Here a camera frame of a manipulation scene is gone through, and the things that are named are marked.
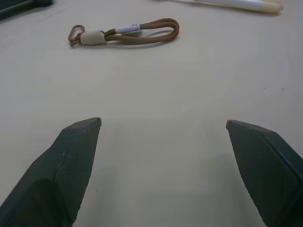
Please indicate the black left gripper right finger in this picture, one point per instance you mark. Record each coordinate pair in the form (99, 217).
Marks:
(267, 172)

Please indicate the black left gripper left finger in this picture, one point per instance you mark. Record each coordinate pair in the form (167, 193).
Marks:
(54, 175)

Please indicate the white tube object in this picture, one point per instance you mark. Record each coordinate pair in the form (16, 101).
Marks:
(236, 4)

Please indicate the dark green tray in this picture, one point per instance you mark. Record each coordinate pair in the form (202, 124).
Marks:
(19, 5)

